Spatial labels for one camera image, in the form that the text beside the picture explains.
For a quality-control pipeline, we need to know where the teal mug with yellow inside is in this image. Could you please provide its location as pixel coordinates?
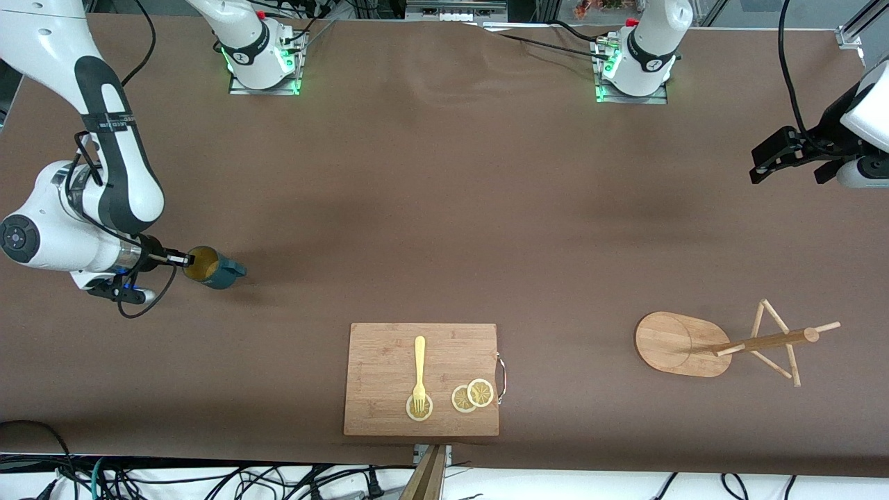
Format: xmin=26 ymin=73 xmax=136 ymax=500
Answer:
xmin=183 ymin=246 xmax=247 ymax=290

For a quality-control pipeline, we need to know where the wooden mug rack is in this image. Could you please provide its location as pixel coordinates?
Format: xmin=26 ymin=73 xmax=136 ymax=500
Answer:
xmin=634 ymin=299 xmax=842 ymax=388

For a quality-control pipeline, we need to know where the orange background object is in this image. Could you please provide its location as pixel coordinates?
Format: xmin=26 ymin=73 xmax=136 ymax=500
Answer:
xmin=572 ymin=0 xmax=627 ymax=19

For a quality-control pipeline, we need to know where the yellow plastic fork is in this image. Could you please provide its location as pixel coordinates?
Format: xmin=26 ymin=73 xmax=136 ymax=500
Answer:
xmin=413 ymin=336 xmax=428 ymax=415

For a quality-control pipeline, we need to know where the brown table cover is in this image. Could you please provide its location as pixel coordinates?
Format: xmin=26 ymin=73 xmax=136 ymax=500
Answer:
xmin=0 ymin=12 xmax=889 ymax=480

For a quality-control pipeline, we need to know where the grey power strip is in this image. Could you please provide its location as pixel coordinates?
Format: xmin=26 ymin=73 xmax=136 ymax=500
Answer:
xmin=405 ymin=0 xmax=509 ymax=23

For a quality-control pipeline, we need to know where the aluminium frame profile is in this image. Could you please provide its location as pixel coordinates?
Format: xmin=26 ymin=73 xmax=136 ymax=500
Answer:
xmin=836 ymin=0 xmax=889 ymax=49

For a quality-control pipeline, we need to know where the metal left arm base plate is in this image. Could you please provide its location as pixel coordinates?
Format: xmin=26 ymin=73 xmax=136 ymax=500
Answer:
xmin=592 ymin=35 xmax=672 ymax=106

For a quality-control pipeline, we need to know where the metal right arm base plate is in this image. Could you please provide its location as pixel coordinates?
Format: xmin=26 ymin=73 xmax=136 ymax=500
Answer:
xmin=229 ymin=31 xmax=309 ymax=97

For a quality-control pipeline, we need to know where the black looping floor cable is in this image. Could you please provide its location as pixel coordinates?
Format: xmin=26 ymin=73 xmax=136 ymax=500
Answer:
xmin=0 ymin=419 xmax=76 ymax=500

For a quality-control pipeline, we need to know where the bamboo cutting board, metal handle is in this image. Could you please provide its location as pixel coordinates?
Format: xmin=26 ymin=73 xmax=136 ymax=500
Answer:
xmin=343 ymin=322 xmax=507 ymax=438

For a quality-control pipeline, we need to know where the short black table cable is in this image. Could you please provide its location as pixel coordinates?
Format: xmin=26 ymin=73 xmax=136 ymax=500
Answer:
xmin=552 ymin=19 xmax=615 ymax=44

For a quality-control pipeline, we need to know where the teal cable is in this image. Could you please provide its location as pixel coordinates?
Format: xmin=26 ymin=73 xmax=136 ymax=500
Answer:
xmin=88 ymin=456 xmax=112 ymax=500

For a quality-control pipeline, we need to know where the long black table cable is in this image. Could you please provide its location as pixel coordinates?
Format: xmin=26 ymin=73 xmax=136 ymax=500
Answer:
xmin=479 ymin=24 xmax=615 ymax=63

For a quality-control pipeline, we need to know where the small metal bracket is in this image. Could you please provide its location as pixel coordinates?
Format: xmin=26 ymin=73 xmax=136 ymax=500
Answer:
xmin=413 ymin=444 xmax=454 ymax=467

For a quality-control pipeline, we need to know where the wooden post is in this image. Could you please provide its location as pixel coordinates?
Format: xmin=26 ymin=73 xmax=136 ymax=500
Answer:
xmin=399 ymin=444 xmax=447 ymax=500

